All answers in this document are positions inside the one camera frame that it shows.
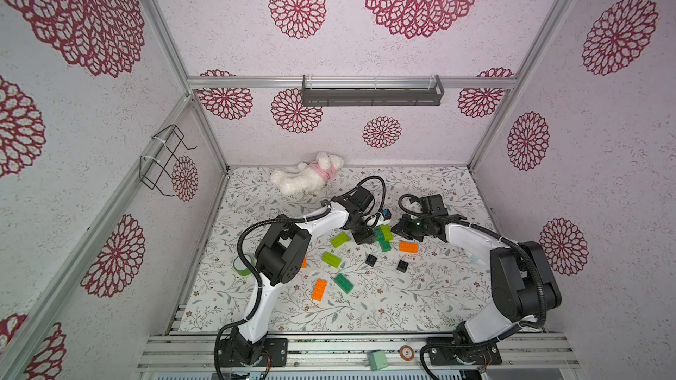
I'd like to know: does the dark green lego brick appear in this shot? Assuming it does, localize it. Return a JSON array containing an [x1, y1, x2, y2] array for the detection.
[[378, 239, 392, 253], [334, 274, 354, 294], [374, 227, 384, 241]]

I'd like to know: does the lime lego brick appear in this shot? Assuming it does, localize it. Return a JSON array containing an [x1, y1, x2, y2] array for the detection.
[[378, 224, 394, 242], [330, 232, 350, 249], [321, 252, 343, 268]]

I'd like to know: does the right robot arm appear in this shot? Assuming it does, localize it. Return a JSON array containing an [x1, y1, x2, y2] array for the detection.
[[393, 194, 563, 349]]

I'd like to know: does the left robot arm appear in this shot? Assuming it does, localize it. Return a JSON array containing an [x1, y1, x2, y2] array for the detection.
[[215, 186, 392, 348]]

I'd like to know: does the orange lego brick right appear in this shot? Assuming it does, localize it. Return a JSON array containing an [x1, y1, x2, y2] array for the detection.
[[399, 241, 419, 254]]

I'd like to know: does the black lego block right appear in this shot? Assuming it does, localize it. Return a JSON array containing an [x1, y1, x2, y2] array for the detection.
[[397, 260, 409, 273]]

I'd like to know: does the black lego block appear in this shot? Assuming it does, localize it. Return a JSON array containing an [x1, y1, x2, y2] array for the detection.
[[397, 260, 409, 273], [365, 254, 378, 267]]

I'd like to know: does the black lego block left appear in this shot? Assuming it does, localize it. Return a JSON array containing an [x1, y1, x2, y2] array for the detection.
[[365, 254, 378, 267]]

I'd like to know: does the dark green lego brick bottom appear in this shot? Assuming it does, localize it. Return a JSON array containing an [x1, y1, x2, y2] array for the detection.
[[334, 274, 354, 294]]

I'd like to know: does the orange lego brick bottom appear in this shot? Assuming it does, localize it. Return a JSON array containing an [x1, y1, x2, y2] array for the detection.
[[311, 279, 327, 302]]

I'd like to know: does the white plush toy pink shirt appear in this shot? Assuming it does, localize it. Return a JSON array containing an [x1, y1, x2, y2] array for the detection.
[[270, 152, 344, 196]]

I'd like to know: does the round orange sticker disc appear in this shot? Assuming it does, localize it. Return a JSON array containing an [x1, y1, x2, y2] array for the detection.
[[399, 345, 415, 362]]

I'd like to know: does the green tape roll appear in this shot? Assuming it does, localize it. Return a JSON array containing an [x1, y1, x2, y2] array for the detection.
[[232, 253, 255, 277]]

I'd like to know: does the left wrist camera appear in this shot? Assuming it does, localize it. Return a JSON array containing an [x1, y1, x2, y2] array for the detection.
[[376, 209, 392, 226]]

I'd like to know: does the dark wall shelf rack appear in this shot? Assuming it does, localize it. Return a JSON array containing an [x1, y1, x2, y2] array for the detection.
[[300, 76, 445, 107]]

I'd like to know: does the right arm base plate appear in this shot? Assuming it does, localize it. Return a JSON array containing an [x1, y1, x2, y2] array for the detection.
[[426, 338, 503, 367]]

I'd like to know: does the green box on rail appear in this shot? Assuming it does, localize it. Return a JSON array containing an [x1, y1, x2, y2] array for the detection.
[[367, 350, 388, 371]]

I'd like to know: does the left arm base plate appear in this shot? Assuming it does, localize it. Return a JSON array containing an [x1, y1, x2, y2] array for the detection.
[[216, 337, 289, 368]]

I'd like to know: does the black wire wall basket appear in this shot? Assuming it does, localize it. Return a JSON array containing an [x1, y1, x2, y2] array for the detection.
[[138, 124, 197, 198]]

